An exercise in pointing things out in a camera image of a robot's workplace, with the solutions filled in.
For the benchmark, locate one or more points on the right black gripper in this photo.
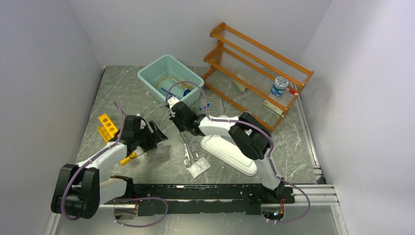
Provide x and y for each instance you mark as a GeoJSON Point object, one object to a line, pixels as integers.
{"type": "Point", "coordinates": [173, 118]}

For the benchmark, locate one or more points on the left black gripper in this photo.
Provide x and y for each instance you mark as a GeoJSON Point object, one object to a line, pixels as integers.
{"type": "Point", "coordinates": [153, 137]}

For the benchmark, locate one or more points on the blue item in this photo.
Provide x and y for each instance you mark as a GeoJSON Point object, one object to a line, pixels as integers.
{"type": "Point", "coordinates": [186, 92]}

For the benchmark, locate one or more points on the yellow rubber tubing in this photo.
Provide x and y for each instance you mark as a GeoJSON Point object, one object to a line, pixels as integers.
{"type": "Point", "coordinates": [173, 80]}

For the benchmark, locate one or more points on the metal crucible tongs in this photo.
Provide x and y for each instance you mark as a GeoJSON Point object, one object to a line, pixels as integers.
{"type": "Point", "coordinates": [190, 157]}

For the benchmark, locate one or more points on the small white plastic bag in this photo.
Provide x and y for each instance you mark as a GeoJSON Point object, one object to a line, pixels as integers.
{"type": "Point", "coordinates": [198, 167]}

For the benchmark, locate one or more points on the blue safety glasses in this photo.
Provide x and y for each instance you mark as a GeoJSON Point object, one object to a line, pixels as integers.
{"type": "Point", "coordinates": [169, 94]}

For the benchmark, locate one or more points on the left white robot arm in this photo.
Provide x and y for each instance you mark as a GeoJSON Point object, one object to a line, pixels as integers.
{"type": "Point", "coordinates": [79, 190]}

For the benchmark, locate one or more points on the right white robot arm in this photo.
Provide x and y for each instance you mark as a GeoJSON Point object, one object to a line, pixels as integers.
{"type": "Point", "coordinates": [245, 132]}

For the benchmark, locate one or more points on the white plastic bin lid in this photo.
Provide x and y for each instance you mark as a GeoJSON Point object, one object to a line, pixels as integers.
{"type": "Point", "coordinates": [219, 143]}

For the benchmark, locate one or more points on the light green plastic bin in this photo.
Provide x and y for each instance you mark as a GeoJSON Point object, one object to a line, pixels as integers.
{"type": "Point", "coordinates": [168, 65]}

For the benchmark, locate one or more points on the yellow test tube rack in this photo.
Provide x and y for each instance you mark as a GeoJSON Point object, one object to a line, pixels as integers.
{"type": "Point", "coordinates": [107, 130]}

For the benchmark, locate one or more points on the orange wooden shelf rack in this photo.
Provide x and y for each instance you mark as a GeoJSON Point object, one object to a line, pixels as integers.
{"type": "Point", "coordinates": [237, 56]}

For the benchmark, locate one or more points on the white green small box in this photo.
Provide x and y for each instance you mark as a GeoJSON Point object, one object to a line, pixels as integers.
{"type": "Point", "coordinates": [273, 108]}

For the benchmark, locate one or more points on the blue white lidded jar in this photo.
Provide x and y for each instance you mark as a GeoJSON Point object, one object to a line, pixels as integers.
{"type": "Point", "coordinates": [279, 86]}

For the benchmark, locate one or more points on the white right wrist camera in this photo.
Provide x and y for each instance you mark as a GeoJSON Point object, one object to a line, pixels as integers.
{"type": "Point", "coordinates": [172, 101]}

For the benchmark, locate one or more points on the black mounting rail base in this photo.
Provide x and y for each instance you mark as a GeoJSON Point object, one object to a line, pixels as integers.
{"type": "Point", "coordinates": [208, 198]}

